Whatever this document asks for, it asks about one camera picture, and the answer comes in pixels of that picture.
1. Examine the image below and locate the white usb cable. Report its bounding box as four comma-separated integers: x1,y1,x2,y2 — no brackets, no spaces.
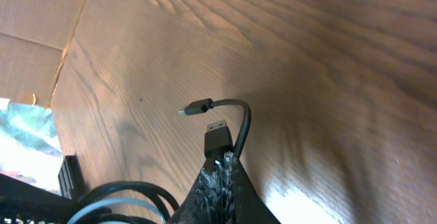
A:
66,197,167,224

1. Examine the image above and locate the cardboard box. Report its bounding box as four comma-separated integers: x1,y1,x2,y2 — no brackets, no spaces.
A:
1,0,85,107

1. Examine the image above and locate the black usb cable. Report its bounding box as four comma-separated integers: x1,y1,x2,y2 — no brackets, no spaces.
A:
68,98,252,224

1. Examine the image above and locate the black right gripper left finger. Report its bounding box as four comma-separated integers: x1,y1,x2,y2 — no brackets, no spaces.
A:
168,155,236,224

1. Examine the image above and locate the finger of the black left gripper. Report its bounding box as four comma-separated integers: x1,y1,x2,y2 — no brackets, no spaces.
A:
1,155,87,223

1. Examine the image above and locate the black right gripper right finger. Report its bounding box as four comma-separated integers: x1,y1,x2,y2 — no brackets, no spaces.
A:
225,152,280,224

